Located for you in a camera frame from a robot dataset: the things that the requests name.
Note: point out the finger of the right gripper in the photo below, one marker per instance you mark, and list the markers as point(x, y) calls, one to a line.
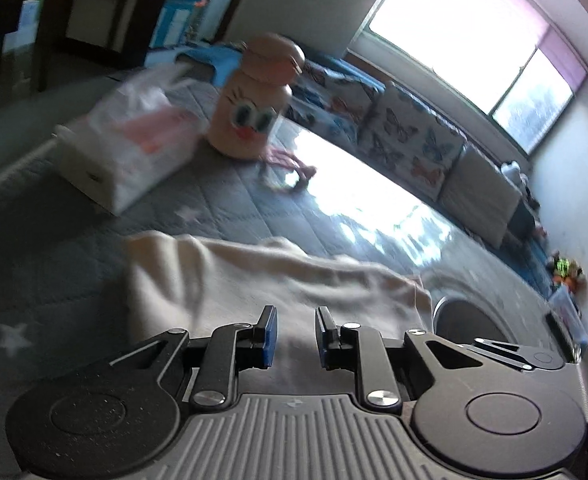
point(523, 358)

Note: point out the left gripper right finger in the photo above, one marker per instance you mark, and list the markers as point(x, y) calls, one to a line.
point(468, 411)

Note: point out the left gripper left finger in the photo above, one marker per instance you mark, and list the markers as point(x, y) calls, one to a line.
point(117, 415)

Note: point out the cream sweatshirt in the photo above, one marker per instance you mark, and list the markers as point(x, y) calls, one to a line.
point(199, 284)

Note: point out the clear plastic storage box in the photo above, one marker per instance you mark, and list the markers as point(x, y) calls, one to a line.
point(566, 314)

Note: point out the round induction cooktop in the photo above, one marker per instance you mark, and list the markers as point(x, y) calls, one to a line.
point(473, 304)

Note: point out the colourful stuffed toys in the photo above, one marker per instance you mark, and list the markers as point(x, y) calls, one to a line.
point(565, 272)

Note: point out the quilted star tablecloth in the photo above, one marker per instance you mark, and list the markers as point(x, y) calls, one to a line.
point(63, 299)

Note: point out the plain beige cushion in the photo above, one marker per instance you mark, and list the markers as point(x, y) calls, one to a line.
point(478, 196)

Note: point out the white plush toy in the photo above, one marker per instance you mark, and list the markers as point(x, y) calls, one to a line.
point(513, 172)

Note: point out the middle butterfly cushion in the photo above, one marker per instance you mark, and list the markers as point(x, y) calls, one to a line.
point(410, 142)

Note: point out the butterfly cushion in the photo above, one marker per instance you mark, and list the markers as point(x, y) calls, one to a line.
point(410, 142)
point(331, 104)

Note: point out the blue sofa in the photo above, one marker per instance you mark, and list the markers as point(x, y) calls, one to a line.
point(519, 249)

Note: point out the white tissue pack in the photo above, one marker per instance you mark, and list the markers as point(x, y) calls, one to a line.
point(132, 139)

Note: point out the left butterfly cushion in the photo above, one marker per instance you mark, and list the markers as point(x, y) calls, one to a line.
point(331, 104)

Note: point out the pink cartoon water bottle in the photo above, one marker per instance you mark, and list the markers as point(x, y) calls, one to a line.
point(255, 96)

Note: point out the dark wooden cabinet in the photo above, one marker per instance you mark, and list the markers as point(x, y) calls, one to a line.
point(64, 15)

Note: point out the window frame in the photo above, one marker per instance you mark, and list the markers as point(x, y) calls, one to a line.
point(504, 58)

